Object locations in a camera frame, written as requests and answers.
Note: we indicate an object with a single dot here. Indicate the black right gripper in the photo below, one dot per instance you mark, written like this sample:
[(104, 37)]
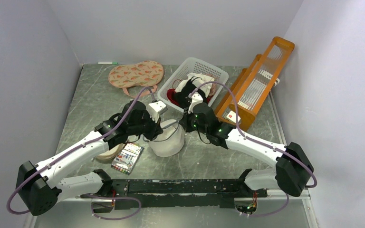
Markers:
[(184, 121)]

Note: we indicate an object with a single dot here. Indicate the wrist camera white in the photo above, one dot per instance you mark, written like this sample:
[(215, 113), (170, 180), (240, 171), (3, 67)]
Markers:
[(195, 100), (156, 109)]

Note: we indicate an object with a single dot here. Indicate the white garment in basket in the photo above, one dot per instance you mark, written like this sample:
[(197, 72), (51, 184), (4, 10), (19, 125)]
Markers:
[(198, 79)]

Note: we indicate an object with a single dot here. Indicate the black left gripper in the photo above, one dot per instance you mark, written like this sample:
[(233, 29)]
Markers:
[(156, 128)]

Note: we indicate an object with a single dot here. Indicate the white box with red logo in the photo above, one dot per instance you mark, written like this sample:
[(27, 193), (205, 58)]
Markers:
[(233, 117)]

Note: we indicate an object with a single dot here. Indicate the beige round pad stack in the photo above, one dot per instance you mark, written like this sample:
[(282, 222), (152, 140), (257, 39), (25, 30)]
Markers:
[(109, 155)]

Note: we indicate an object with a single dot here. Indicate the white plastic laundry basket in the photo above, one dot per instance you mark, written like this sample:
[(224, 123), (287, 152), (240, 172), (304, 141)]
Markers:
[(190, 65)]

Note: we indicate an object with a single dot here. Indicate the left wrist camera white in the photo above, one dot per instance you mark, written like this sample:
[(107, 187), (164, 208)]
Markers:
[(156, 109)]

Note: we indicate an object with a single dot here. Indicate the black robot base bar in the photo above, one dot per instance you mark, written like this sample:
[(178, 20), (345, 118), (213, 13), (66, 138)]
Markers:
[(181, 193)]

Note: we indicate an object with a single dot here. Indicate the orange wooden rack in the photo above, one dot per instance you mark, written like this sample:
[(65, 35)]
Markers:
[(254, 83)]

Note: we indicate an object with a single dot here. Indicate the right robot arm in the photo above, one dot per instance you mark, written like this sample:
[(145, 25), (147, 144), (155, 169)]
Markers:
[(290, 169)]

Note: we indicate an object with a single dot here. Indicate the white mesh laundry bag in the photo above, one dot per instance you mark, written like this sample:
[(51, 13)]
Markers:
[(170, 142)]

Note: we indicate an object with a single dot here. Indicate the red garment in basket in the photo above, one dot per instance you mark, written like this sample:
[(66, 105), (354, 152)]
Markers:
[(171, 93)]

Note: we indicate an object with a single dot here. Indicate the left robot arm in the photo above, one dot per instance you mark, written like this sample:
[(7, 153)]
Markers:
[(42, 185)]

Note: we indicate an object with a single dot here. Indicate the tulip patterned pink pad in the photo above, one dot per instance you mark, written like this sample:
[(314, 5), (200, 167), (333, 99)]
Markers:
[(145, 74)]

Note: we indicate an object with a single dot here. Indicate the colour marker pen pack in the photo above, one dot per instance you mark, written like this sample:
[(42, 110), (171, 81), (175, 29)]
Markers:
[(127, 158)]

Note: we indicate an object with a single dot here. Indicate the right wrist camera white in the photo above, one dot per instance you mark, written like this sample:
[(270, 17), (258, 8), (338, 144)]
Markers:
[(195, 100)]

